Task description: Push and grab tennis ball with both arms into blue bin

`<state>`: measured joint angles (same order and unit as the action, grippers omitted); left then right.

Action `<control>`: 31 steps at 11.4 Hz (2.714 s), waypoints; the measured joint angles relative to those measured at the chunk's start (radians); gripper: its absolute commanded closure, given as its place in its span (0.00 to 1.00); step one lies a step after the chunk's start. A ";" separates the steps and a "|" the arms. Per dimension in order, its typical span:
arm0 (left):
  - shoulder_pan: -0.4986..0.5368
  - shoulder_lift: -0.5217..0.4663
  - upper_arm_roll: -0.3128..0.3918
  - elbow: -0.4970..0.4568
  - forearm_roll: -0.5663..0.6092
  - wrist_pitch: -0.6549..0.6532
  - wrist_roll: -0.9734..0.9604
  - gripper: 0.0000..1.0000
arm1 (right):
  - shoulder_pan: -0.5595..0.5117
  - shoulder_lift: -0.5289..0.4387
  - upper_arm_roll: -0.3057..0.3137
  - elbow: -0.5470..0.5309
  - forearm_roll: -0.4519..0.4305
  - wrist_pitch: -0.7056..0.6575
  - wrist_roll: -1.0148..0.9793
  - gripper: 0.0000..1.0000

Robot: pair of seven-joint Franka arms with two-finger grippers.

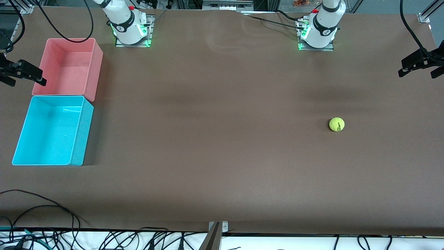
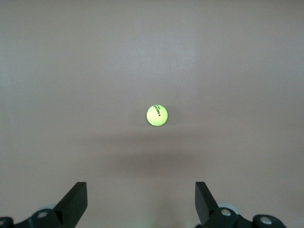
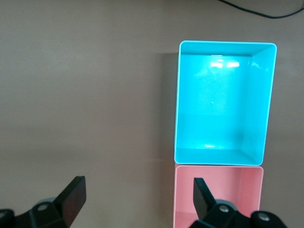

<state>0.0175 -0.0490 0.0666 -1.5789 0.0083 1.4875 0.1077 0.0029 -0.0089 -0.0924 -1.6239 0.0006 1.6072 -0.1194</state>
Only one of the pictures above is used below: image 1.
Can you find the aluminium frame profile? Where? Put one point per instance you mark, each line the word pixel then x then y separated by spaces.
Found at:
pixel 425 16
pixel 27 8

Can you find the pink plastic bin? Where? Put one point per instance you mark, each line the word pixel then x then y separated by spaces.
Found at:
pixel 66 67

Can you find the blue plastic bin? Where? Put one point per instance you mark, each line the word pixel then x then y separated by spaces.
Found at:
pixel 48 132

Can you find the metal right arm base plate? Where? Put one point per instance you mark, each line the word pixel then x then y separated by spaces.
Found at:
pixel 151 31

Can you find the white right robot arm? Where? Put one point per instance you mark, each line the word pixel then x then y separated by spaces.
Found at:
pixel 125 21

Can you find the aluminium frame crossbar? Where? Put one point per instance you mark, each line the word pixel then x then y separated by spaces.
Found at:
pixel 225 5

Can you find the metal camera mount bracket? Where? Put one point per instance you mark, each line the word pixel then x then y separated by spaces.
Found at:
pixel 224 227

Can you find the yellow tennis ball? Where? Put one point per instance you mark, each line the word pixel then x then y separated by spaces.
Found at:
pixel 336 124

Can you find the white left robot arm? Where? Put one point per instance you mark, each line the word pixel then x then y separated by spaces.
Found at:
pixel 322 31

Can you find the grey camera pole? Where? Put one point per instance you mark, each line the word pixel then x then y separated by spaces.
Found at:
pixel 211 241

